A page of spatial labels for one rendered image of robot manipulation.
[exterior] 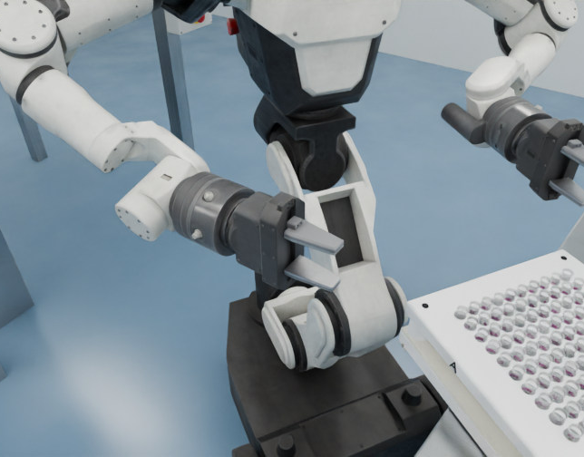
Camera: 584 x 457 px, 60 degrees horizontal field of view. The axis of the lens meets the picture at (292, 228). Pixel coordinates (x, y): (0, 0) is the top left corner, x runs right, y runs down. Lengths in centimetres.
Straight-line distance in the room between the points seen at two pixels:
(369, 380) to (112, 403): 78
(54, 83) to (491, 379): 61
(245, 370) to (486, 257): 117
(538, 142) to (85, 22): 65
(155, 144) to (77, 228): 174
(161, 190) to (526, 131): 54
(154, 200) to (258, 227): 15
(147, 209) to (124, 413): 111
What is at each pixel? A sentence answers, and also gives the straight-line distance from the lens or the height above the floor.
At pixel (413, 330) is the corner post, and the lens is 62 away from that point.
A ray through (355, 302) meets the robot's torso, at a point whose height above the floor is 64.
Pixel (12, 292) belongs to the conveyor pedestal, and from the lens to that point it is 202.
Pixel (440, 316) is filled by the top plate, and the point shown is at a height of 93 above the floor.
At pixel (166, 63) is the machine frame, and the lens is 192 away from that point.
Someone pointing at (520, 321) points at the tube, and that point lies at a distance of 61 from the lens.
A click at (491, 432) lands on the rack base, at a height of 88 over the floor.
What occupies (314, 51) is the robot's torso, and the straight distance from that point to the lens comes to 89.
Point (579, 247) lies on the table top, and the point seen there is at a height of 86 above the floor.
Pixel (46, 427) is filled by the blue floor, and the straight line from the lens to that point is 173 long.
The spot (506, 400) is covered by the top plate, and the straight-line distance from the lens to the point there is 55.
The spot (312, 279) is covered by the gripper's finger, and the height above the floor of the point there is 96.
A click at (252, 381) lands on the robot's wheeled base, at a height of 17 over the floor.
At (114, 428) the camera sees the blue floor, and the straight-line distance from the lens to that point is 165.
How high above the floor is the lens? 135
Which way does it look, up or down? 38 degrees down
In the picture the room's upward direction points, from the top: straight up
